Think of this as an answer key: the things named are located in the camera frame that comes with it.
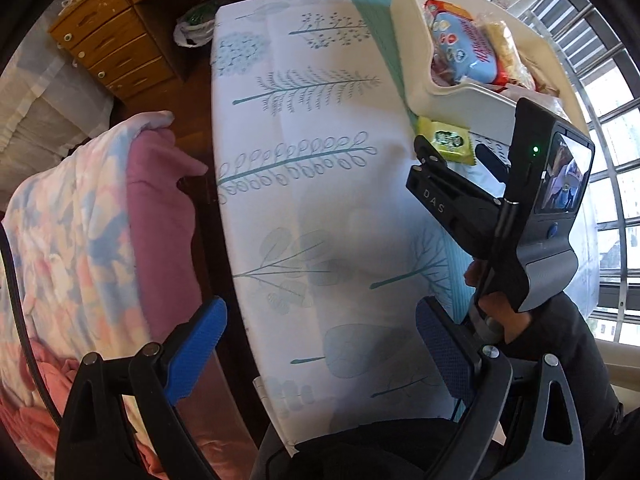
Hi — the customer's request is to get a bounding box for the salmon pink cloth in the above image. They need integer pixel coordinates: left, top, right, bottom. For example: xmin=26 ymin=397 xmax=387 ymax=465
xmin=0 ymin=340 xmax=166 ymax=476

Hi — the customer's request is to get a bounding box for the person's right hand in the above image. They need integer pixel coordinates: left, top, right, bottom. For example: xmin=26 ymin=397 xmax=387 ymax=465
xmin=464 ymin=262 xmax=533 ymax=343

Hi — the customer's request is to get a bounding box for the mauve blanket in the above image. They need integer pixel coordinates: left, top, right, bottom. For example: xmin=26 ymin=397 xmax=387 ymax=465
xmin=125 ymin=125 xmax=261 ymax=461

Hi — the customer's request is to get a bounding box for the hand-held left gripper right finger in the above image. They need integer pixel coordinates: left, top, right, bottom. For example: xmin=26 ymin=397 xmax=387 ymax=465
xmin=415 ymin=296 xmax=586 ymax=480

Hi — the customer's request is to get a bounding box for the white and green plastic bag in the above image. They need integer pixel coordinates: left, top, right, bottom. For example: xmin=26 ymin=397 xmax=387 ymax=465
xmin=173 ymin=2 xmax=218 ymax=49

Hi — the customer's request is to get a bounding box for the person's dark clothing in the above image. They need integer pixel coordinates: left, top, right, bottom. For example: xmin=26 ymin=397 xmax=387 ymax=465
xmin=250 ymin=420 xmax=501 ymax=480

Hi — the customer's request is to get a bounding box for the metal window grille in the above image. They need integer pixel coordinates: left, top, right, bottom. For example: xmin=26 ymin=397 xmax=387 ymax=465
xmin=492 ymin=0 xmax=640 ymax=351

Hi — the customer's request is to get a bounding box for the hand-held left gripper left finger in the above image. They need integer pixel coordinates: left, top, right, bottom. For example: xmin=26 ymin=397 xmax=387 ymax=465
xmin=55 ymin=296 xmax=228 ymax=480

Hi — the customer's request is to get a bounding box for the white plastic bin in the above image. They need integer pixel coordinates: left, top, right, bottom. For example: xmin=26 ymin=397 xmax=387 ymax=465
xmin=390 ymin=0 xmax=588 ymax=133

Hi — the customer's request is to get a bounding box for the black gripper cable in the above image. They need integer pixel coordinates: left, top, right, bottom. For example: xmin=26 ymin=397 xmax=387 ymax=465
xmin=0 ymin=220 xmax=68 ymax=428

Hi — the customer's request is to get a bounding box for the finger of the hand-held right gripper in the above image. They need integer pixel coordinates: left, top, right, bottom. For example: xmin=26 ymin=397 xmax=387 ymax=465
xmin=474 ymin=143 xmax=512 ymax=193
xmin=406 ymin=135 xmax=503 ymax=261

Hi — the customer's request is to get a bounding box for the yellow-green snack packet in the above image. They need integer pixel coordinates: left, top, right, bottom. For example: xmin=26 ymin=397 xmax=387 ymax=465
xmin=416 ymin=116 xmax=475 ymax=164

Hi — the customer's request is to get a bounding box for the pastel patterned blanket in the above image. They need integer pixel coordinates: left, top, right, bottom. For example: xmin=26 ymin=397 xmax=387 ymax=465
xmin=0 ymin=110 xmax=176 ymax=461

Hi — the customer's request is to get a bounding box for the wooden desk with drawers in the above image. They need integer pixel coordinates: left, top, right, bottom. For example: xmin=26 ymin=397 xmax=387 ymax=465
xmin=47 ymin=0 xmax=376 ymax=101

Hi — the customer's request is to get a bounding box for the yellow cakes tray packet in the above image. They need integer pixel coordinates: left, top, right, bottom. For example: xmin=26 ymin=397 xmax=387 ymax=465
xmin=474 ymin=12 xmax=536 ymax=86

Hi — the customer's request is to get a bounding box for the lace-covered cabinet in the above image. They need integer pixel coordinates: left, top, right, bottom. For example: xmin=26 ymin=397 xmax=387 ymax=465
xmin=0 ymin=10 xmax=116 ymax=196

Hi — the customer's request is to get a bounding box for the tan cake packet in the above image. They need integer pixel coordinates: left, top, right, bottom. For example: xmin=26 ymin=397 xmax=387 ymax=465
xmin=525 ymin=55 xmax=562 ymax=98

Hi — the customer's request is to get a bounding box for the blue popcorn packet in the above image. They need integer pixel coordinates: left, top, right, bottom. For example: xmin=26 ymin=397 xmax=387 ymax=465
xmin=429 ymin=10 xmax=508 ymax=86

